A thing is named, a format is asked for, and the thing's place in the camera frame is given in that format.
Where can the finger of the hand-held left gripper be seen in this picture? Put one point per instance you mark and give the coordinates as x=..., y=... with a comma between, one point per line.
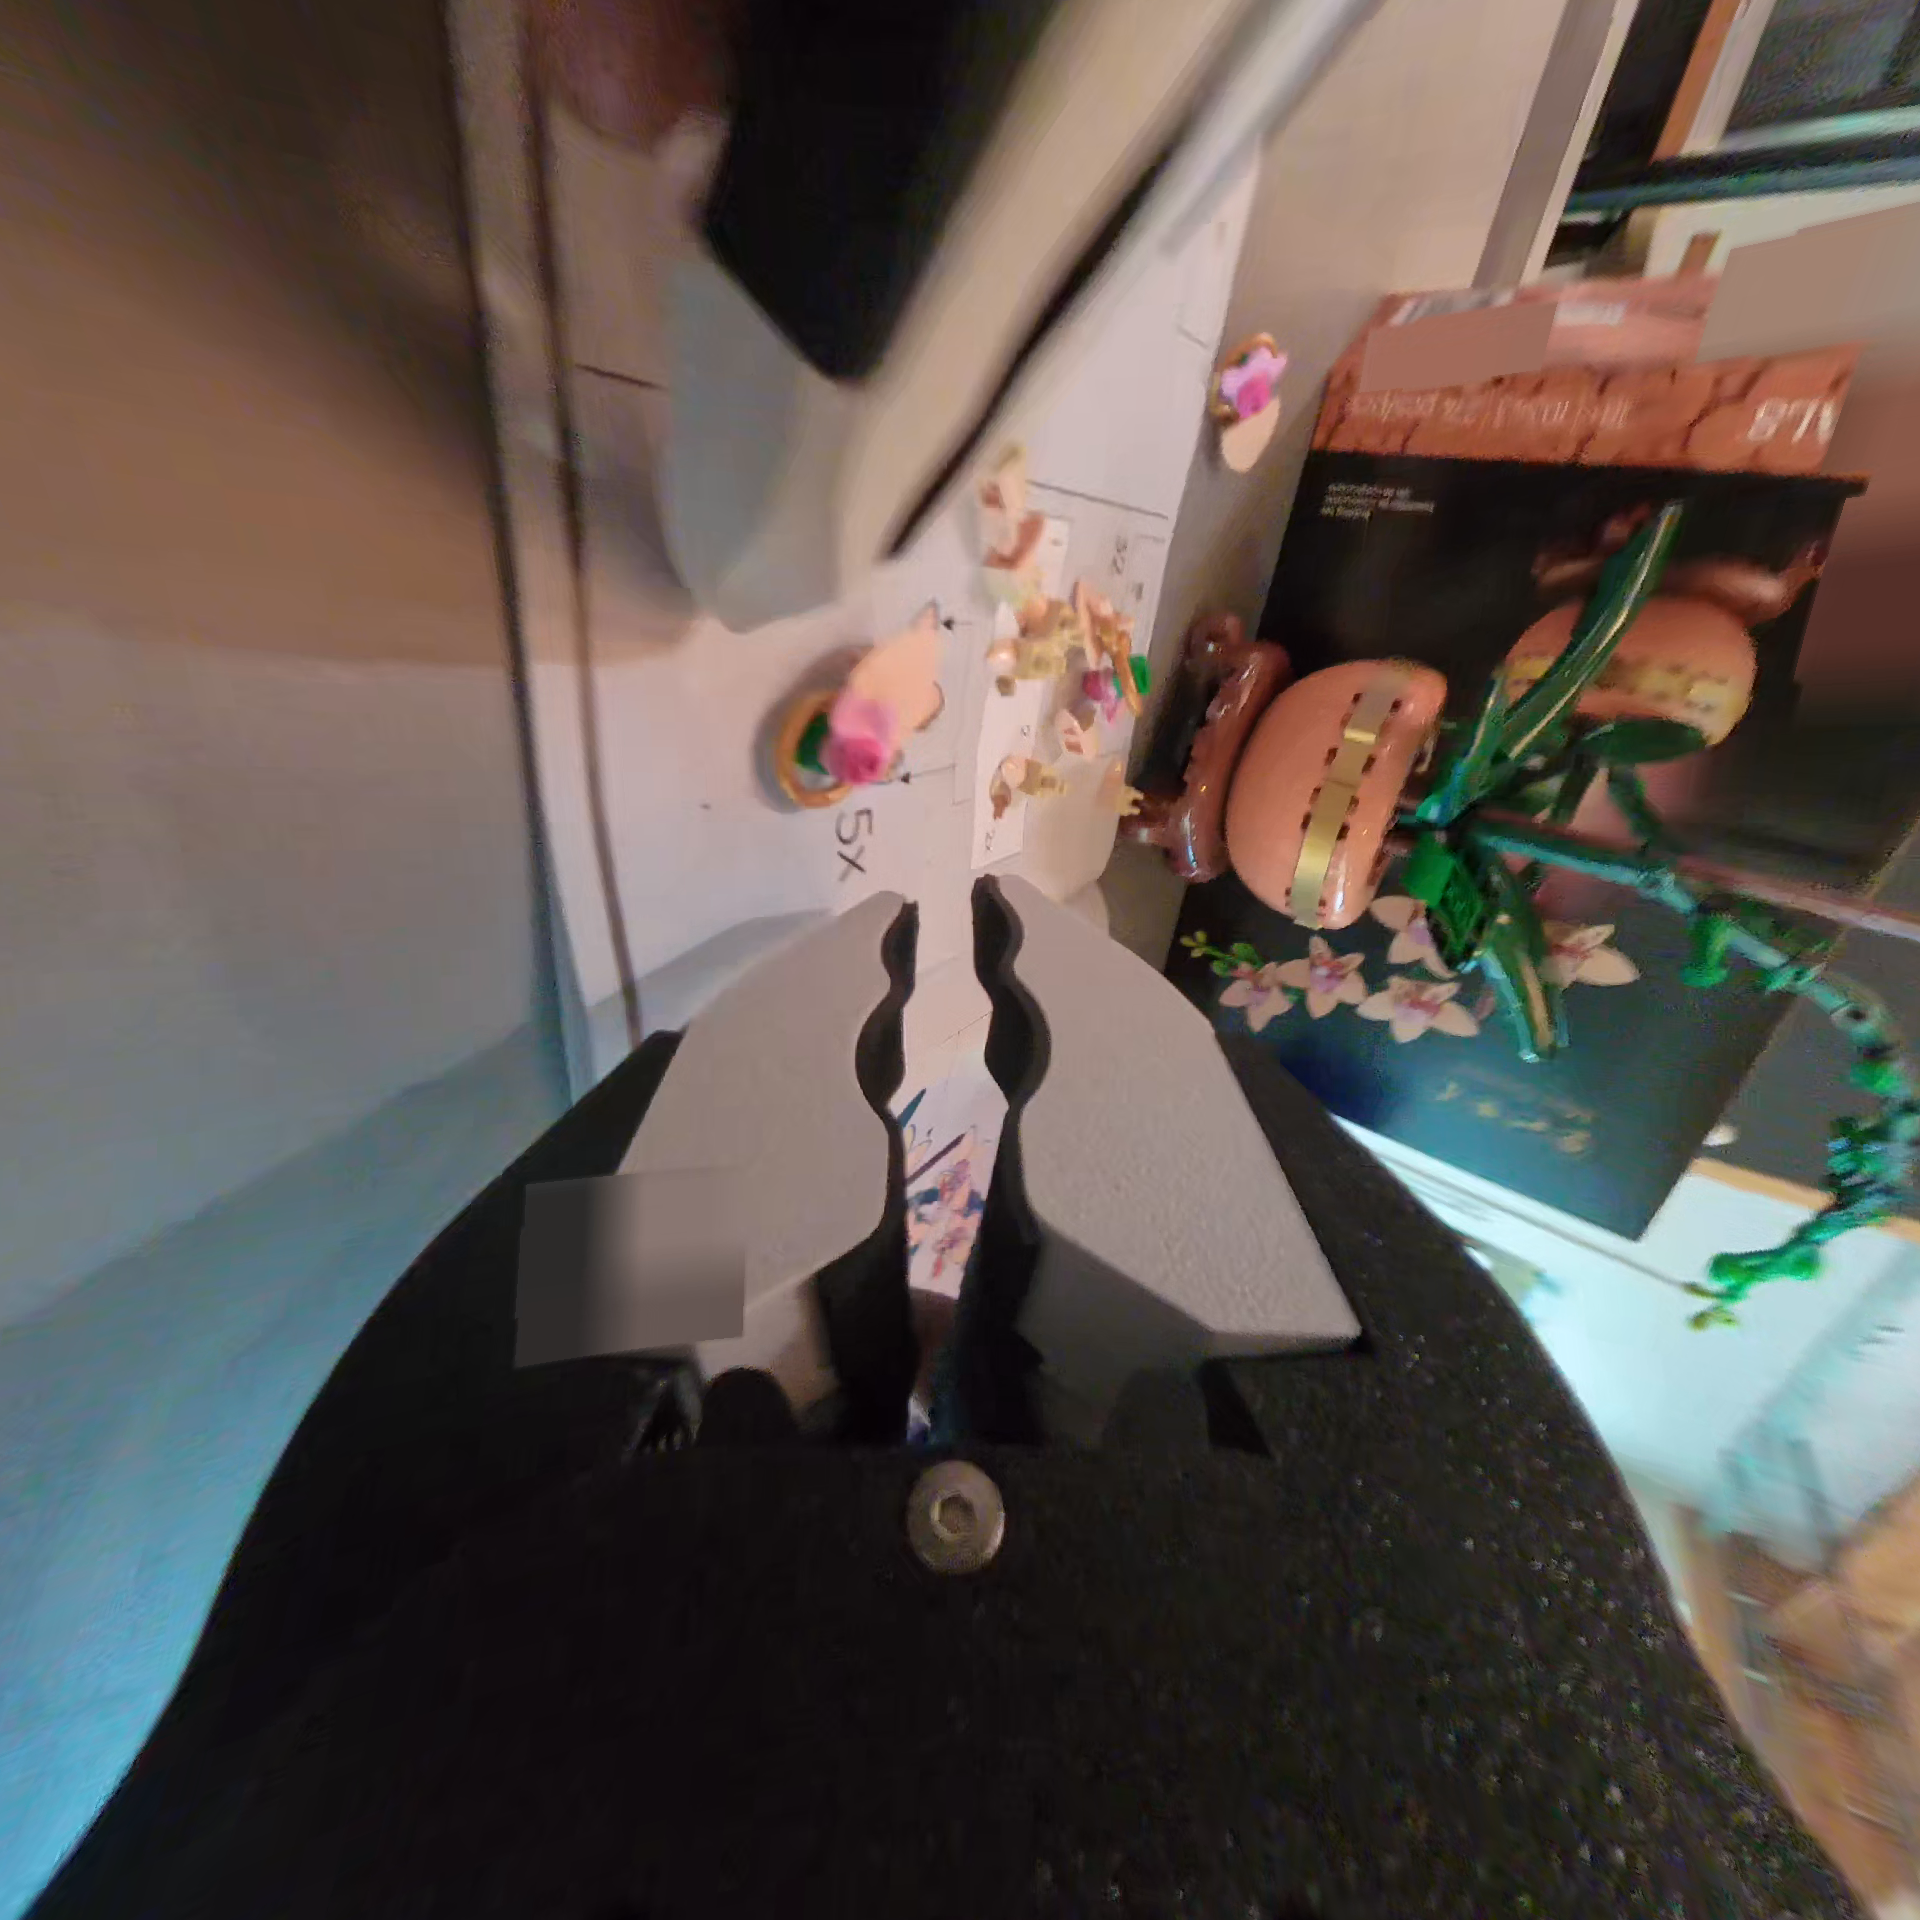
x=763, y=480
x=1081, y=195

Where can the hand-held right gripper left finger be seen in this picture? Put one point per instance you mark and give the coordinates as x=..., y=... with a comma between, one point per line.
x=781, y=1080

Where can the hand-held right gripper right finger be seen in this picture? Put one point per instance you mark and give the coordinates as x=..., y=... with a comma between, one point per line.
x=1141, y=1156

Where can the toy instruction booklet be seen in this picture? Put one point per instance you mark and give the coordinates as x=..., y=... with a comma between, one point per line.
x=721, y=722

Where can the group of cream toy bricks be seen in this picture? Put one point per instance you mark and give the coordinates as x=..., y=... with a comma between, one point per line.
x=1034, y=645

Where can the black brown toy box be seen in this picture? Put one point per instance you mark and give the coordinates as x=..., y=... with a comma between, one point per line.
x=1620, y=1140

